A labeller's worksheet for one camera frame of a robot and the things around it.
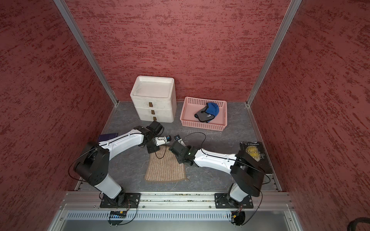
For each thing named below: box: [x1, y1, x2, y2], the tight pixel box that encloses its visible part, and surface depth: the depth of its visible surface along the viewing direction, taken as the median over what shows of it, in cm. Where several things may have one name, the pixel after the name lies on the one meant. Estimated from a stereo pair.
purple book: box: [98, 132, 119, 142], surface depth 101 cm
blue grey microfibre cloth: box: [194, 102, 220, 123], surface depth 113 cm
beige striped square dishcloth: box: [144, 145, 190, 182], surface depth 85 cm
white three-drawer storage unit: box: [130, 75, 177, 123], surface depth 97 cm
